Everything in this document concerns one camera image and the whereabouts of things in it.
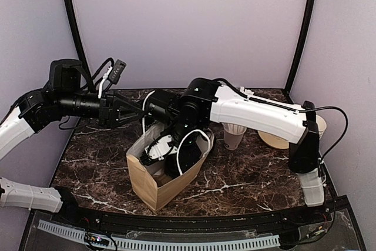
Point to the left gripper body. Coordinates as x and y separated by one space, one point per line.
104 116

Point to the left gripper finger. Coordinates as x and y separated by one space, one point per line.
125 116
120 101

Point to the brown paper bag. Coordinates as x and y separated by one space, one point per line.
157 181

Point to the stack of paper cups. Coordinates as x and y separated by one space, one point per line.
322 126

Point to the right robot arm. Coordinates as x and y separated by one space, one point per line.
217 100

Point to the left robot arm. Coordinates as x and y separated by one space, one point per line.
70 91

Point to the white cup holding straws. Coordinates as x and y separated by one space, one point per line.
233 135

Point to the beige plate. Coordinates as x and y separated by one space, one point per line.
273 141

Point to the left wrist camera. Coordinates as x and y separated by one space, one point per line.
112 75

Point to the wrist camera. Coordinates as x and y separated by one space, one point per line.
112 75
158 150

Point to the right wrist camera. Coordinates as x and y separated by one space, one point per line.
158 150

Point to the left black frame post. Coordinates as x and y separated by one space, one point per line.
70 12

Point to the black frame post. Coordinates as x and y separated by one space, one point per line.
308 11
70 12

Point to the right black frame post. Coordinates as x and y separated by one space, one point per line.
308 11

